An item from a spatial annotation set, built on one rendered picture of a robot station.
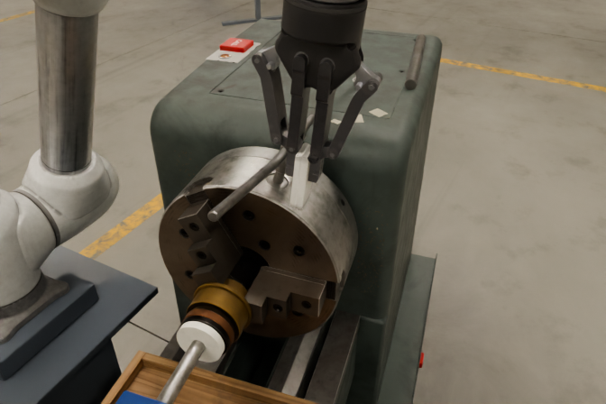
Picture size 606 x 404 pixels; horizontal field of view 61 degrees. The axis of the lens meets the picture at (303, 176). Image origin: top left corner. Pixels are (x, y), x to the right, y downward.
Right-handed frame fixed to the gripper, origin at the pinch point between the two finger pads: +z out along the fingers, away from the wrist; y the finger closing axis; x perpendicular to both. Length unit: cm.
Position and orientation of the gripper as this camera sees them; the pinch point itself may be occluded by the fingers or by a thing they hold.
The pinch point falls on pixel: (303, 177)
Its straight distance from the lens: 57.3
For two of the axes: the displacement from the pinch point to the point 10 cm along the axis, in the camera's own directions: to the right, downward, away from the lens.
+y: 9.4, 2.6, -2.0
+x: 3.1, -5.2, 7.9
